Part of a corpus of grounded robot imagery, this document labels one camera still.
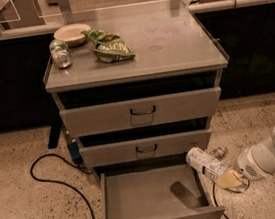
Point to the green chip bag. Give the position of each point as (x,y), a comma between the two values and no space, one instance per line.
(108,47)

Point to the clear blue-label plastic bottle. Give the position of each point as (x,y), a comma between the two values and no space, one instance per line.
(212,168)

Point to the grey top drawer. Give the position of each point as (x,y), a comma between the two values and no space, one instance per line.
(141,112)

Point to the beige paper bowl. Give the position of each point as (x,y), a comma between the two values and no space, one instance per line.
(72,34)

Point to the blue power adapter box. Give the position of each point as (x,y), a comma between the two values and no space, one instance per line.
(75,154)

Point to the dark back counter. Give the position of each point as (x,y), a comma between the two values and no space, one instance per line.
(24,56)

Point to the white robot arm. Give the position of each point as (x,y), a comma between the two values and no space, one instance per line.
(271,141)

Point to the grey middle drawer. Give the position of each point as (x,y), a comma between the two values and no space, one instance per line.
(157,146)

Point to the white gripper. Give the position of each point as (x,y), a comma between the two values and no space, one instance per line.
(249,164)

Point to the green soda can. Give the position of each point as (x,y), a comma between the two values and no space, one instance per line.
(60,54)

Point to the small clear bottle on floor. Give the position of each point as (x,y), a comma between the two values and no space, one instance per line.
(220,152)

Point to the grey open bottom drawer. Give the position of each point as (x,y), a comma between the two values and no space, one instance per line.
(169,192)

